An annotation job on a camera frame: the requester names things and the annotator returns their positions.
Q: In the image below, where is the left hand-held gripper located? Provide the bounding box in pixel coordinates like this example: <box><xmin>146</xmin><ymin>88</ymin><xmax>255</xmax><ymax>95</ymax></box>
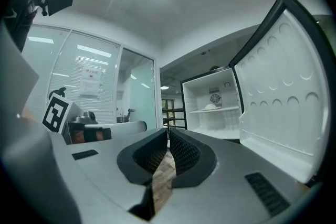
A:
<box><xmin>41</xmin><ymin>88</ymin><xmax>148</xmax><ymax>145</ymax></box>

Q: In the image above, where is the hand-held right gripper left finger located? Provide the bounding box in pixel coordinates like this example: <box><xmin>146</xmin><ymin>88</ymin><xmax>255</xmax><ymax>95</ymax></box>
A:
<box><xmin>48</xmin><ymin>127</ymin><xmax>169</xmax><ymax>224</ymax></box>

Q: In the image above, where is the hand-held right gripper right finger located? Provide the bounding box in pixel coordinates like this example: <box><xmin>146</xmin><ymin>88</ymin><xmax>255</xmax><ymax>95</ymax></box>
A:
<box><xmin>154</xmin><ymin>127</ymin><xmax>313</xmax><ymax>224</ymax></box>

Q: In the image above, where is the white round plate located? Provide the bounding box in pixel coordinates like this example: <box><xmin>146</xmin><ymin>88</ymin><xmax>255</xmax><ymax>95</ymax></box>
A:
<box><xmin>201</xmin><ymin>105</ymin><xmax>223</xmax><ymax>112</ymax></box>

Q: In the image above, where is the black mini fridge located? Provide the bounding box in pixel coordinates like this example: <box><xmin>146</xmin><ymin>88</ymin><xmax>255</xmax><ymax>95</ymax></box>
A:
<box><xmin>180</xmin><ymin>0</ymin><xmax>336</xmax><ymax>189</ymax></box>

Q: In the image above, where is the white wire fridge shelf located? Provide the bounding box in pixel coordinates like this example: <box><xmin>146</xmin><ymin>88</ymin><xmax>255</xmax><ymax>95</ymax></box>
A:
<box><xmin>188</xmin><ymin>105</ymin><xmax>241</xmax><ymax>114</ymax></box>

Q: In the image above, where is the white fridge door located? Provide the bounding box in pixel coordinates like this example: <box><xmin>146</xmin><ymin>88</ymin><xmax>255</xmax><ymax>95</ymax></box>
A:
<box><xmin>229</xmin><ymin>0</ymin><xmax>335</xmax><ymax>189</ymax></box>

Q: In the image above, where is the black office chair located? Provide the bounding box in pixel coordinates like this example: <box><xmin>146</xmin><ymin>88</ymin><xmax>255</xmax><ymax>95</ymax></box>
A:
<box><xmin>122</xmin><ymin>108</ymin><xmax>135</xmax><ymax>124</ymax></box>

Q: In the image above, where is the frosted glass door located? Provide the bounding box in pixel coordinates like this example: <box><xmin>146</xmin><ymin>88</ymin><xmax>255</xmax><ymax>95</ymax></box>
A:
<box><xmin>117</xmin><ymin>47</ymin><xmax>158</xmax><ymax>130</ymax></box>

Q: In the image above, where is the white paper notice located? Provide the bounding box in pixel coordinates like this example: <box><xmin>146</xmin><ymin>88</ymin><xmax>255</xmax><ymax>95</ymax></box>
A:
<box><xmin>78</xmin><ymin>66</ymin><xmax>103</xmax><ymax>99</ymax></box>

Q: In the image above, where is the railing with wooden handrail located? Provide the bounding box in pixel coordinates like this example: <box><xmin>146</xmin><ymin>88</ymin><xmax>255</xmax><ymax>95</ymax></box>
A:
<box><xmin>161</xmin><ymin>106</ymin><xmax>187</xmax><ymax>130</ymax></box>

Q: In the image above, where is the round fan grille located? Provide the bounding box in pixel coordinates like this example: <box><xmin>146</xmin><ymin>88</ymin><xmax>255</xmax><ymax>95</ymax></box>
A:
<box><xmin>209</xmin><ymin>87</ymin><xmax>223</xmax><ymax>106</ymax></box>

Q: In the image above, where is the glass partition with white blinds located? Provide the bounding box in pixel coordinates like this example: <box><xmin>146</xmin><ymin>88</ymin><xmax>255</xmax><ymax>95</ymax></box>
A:
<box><xmin>22</xmin><ymin>23</ymin><xmax>122</xmax><ymax>128</ymax></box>

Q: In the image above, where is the person's dark clothing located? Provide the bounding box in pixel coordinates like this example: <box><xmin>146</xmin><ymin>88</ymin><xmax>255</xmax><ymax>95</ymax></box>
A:
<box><xmin>1</xmin><ymin>0</ymin><xmax>44</xmax><ymax>53</ymax></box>

